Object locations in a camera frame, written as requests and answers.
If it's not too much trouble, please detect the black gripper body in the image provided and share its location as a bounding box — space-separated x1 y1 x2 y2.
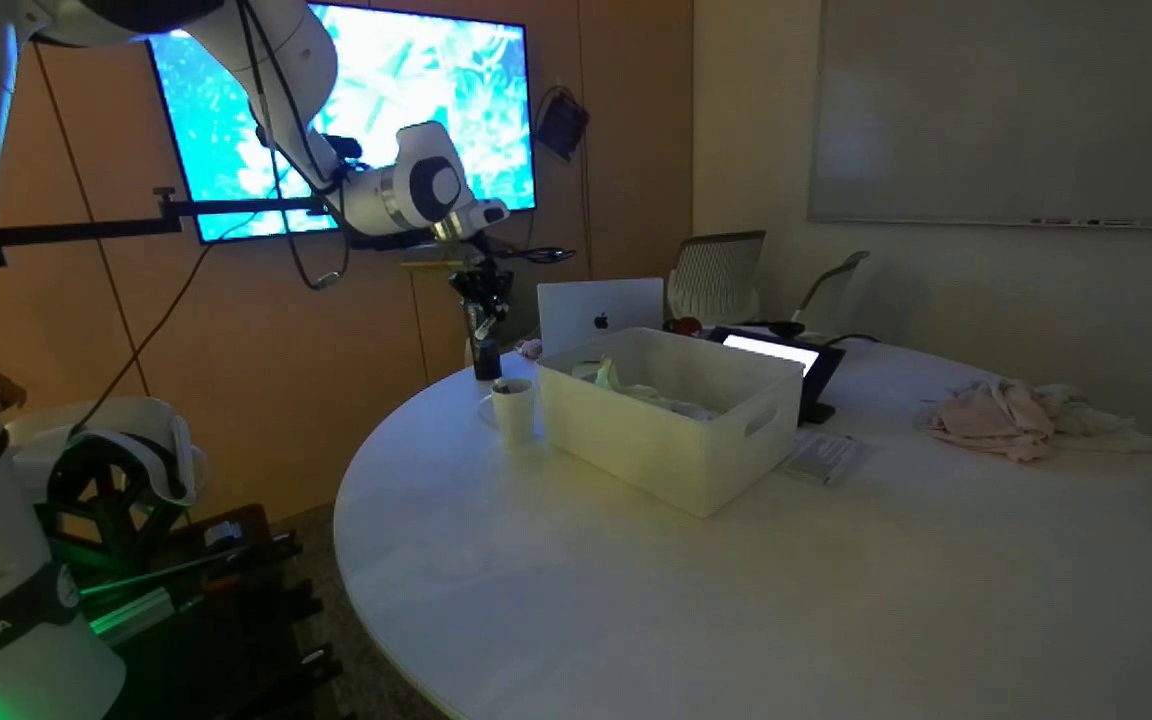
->
448 260 518 308

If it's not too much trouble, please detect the white plastic storage box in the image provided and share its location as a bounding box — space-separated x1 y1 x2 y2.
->
528 325 808 525

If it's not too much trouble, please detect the white panel with dark logo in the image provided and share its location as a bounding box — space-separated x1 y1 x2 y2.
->
533 277 667 360

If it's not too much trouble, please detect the white ceramic mug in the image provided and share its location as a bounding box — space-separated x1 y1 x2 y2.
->
476 376 547 452

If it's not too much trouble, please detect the grey office chair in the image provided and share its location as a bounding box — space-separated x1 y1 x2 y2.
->
665 228 769 331

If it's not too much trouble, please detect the black tablet with lit screen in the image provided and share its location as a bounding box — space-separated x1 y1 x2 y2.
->
708 325 848 430

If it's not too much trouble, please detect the white rounded headset device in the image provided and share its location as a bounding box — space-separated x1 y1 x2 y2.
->
0 395 213 553

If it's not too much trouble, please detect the clear plastic packet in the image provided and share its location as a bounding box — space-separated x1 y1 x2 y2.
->
777 427 872 493

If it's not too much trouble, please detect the black equipment cart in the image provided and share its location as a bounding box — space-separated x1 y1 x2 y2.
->
31 500 341 720

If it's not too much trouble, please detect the pink crumpled cloth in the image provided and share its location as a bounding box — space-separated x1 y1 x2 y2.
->
926 376 1059 469

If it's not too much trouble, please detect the pale crumpled cloth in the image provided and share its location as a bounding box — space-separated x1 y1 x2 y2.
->
1031 379 1152 452

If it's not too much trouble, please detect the wall television screen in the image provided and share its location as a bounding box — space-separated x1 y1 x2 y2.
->
148 0 540 248

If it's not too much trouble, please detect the black wall mounted device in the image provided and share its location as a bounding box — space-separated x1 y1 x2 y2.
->
533 89 590 165

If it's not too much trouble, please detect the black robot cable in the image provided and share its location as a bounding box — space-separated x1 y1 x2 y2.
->
232 0 366 296

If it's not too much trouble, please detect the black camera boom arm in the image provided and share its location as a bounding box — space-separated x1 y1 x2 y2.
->
0 185 347 273

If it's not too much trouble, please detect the wall whiteboard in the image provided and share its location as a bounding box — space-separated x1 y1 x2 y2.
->
808 0 1152 237

